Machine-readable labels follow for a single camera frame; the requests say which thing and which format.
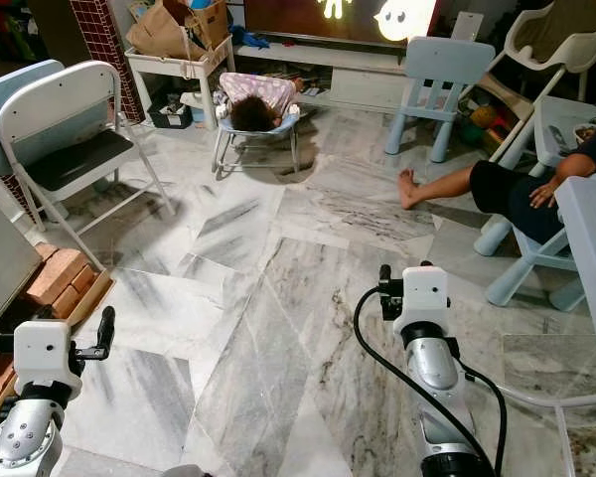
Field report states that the television screen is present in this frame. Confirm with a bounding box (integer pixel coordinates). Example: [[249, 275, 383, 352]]
[[243, 0, 438, 48]]

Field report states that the grey robot left leg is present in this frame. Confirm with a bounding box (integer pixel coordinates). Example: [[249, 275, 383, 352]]
[[159, 464, 212, 477]]

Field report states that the white side table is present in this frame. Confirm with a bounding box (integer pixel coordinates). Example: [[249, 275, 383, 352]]
[[124, 35, 234, 130]]

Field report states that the white television bench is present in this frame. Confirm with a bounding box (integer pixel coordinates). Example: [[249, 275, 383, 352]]
[[233, 42, 413, 110]]

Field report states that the light blue kids chair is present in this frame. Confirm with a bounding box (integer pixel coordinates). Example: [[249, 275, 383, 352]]
[[382, 37, 498, 165]]

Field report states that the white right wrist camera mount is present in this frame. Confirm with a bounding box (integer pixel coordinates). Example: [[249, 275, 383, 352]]
[[395, 264, 451, 341]]

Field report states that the white high chair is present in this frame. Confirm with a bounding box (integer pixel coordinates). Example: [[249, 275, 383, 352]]
[[487, 0, 596, 170]]

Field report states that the person in dark clothes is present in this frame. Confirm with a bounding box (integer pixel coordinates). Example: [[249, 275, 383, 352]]
[[397, 114, 596, 244]]

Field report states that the colourful toy pile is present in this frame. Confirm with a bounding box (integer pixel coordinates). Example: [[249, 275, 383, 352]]
[[462, 104, 508, 150]]

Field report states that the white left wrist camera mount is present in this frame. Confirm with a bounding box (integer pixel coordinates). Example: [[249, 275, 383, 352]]
[[13, 320, 82, 400]]

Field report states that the grey fridge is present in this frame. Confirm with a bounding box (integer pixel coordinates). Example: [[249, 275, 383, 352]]
[[0, 177, 43, 334]]

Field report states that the white folding chair black seat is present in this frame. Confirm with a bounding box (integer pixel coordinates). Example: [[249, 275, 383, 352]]
[[0, 60, 175, 271]]

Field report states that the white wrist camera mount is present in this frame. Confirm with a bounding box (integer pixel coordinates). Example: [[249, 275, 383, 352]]
[[395, 264, 451, 341], [13, 320, 82, 400]]

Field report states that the light blue low chair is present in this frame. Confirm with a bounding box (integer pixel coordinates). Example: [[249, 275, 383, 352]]
[[477, 214, 587, 311]]

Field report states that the black storage box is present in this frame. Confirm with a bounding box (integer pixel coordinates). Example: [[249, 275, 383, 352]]
[[147, 99, 195, 130]]

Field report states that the brown paper bag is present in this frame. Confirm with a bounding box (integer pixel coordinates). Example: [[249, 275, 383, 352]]
[[126, 0, 229, 59]]

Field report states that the clear panel with white rim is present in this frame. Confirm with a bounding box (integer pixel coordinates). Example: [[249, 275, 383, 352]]
[[502, 333, 596, 477]]

